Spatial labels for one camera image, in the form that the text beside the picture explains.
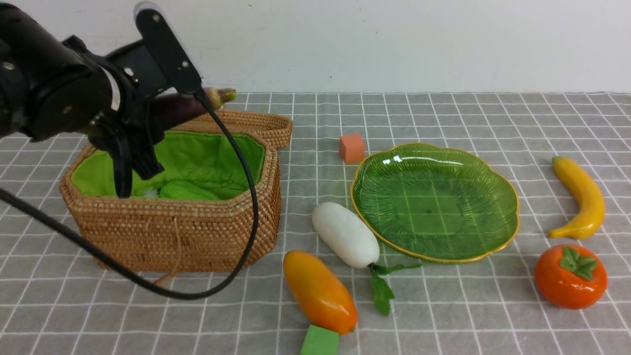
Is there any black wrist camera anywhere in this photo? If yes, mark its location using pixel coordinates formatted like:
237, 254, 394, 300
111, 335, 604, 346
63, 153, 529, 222
134, 0, 203, 94

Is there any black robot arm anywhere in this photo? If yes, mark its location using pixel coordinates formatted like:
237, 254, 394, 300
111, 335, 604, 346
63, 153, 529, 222
0, 2, 168, 198

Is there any orange toy persimmon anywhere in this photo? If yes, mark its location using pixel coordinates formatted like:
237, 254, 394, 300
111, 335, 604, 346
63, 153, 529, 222
533, 244, 609, 310

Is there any black camera cable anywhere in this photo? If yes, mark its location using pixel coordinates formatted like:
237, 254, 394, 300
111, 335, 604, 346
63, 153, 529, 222
0, 89, 260, 301

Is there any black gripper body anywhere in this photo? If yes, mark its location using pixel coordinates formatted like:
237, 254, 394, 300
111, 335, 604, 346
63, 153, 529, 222
63, 35, 169, 198

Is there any yellow toy banana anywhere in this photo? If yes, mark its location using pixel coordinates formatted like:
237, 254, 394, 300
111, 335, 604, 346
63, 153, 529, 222
547, 156, 605, 240

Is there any green foam cube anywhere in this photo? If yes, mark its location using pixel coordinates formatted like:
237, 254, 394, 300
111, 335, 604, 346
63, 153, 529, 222
299, 325, 340, 355

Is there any purple toy eggplant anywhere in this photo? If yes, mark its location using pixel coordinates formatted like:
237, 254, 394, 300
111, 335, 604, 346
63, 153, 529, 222
148, 87, 237, 130

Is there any orange foam cube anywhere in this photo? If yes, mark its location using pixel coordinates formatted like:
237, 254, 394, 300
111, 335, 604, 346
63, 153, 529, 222
338, 133, 366, 164

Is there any woven wicker basket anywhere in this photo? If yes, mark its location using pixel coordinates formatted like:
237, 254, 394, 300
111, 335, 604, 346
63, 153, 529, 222
59, 126, 282, 273

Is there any green glass leaf plate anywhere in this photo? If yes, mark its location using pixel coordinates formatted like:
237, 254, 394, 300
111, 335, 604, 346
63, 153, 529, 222
350, 143, 520, 264

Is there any white toy radish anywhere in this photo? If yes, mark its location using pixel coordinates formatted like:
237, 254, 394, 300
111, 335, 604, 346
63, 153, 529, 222
312, 202, 422, 317

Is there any orange yellow toy mango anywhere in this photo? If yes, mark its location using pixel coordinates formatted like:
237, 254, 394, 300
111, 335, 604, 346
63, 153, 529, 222
282, 250, 358, 335

